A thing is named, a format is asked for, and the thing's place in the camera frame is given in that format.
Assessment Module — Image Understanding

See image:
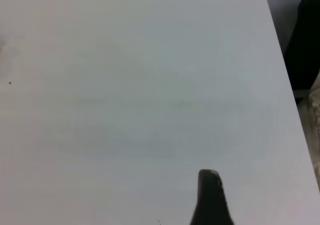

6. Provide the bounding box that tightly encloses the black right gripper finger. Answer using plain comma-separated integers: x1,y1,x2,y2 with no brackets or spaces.
190,169,236,225

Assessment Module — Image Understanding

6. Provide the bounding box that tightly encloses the beige rough cloth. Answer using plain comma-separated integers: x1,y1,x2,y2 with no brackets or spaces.
307,71,320,187

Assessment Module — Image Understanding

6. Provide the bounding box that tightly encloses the black background object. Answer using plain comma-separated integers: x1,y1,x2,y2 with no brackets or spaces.
284,0,320,91

